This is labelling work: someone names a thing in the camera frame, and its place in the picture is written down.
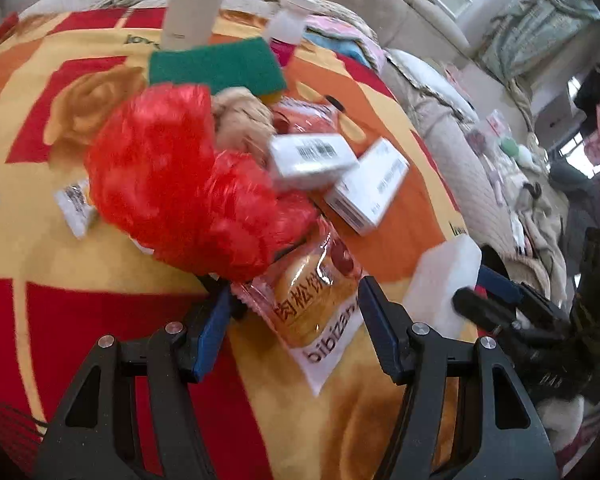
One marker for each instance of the white foam block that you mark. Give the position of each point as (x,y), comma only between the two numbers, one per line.
(440,275)

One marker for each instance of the red plastic bag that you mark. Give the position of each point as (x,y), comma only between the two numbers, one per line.
(170,170)

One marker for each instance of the pale green curtain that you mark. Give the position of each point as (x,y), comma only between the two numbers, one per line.
(540,25)

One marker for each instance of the green and yellow sponge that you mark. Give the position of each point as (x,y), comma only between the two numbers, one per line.
(215,65)

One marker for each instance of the white thermos flask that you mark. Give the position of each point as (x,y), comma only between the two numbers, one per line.
(195,5)

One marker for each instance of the beige quilted bedspread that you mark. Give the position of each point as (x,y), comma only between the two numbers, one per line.
(460,160)

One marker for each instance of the yellow snack packet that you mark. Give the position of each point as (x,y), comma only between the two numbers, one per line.
(310,305)

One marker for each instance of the folded pink blue blankets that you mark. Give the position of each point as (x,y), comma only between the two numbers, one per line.
(345,40)

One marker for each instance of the pink clear plastic wrapper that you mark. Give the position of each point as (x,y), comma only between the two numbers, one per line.
(305,115)

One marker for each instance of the small white sachet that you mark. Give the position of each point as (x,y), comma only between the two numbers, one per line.
(75,205)

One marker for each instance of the white pillow gold trim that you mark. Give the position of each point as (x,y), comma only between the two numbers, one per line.
(430,85)

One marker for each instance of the green white plush toy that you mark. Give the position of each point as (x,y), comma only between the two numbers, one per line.
(520,152)

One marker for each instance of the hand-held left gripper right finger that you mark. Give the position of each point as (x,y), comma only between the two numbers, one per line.
(380,330)

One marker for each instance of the white pill bottle pink label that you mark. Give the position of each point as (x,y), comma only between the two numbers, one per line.
(287,25)

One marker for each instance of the white flat medicine box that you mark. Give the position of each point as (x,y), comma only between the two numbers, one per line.
(365,190)

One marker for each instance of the beige knotted cloth ball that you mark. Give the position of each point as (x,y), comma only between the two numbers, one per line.
(240,120)

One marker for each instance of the red orange printed blanket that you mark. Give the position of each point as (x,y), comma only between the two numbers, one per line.
(45,270)

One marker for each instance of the white barcode medicine box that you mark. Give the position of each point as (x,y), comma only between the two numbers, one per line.
(310,160)

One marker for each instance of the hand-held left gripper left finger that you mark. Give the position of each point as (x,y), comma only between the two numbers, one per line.
(212,330)

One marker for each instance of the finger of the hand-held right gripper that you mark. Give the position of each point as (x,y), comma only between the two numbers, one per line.
(480,307)
(500,285)

